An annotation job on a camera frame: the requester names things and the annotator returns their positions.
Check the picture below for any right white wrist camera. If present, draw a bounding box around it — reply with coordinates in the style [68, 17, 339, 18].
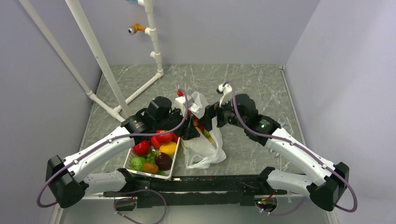
[217, 83, 233, 107]

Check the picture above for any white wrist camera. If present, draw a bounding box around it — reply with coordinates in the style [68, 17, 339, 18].
[174, 90, 194, 116]
[217, 83, 233, 107]

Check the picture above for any white plastic bag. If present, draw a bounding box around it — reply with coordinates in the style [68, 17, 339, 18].
[181, 91, 226, 169]

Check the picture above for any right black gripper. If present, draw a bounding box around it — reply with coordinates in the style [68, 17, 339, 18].
[198, 94, 247, 131]

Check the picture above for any dark purple fake fruit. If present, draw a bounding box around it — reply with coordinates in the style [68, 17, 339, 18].
[155, 152, 173, 171]

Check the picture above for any green grapes fake fruit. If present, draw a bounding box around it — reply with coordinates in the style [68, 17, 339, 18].
[146, 151, 158, 163]

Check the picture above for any white plastic basket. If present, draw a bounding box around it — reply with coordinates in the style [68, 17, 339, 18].
[123, 133, 180, 180]

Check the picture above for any white PVC pipe frame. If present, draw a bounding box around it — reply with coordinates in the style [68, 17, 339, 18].
[19, 0, 164, 122]

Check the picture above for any yellow mango fake fruit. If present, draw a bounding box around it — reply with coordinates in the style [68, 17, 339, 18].
[159, 142, 177, 157]

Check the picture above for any red tomato fake fruit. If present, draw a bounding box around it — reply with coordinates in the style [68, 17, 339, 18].
[132, 140, 151, 156]

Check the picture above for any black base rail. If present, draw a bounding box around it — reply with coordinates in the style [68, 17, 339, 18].
[103, 175, 286, 208]

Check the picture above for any brown kiwi fake fruit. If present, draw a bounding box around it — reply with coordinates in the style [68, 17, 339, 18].
[142, 162, 159, 174]

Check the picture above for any red lychee bunch fake fruit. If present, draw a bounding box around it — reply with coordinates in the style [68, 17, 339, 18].
[193, 117, 204, 133]

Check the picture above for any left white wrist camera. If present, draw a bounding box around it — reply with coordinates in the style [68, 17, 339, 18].
[174, 90, 194, 116]

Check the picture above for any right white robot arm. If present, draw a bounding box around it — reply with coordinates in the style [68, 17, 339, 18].
[190, 94, 350, 211]

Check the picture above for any orange silver valve knob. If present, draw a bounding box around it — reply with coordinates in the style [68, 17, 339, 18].
[128, 23, 146, 35]

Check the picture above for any red apple fake fruit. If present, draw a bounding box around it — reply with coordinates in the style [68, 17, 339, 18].
[156, 131, 173, 145]

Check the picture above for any green round fake fruit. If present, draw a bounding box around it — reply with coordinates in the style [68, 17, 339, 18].
[129, 156, 146, 171]

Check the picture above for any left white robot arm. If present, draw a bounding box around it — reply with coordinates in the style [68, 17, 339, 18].
[45, 95, 198, 208]

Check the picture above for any red strawberry fake fruit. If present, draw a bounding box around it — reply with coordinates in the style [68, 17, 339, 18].
[172, 133, 179, 143]

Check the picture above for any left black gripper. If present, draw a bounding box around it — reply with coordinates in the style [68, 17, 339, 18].
[155, 105, 200, 140]

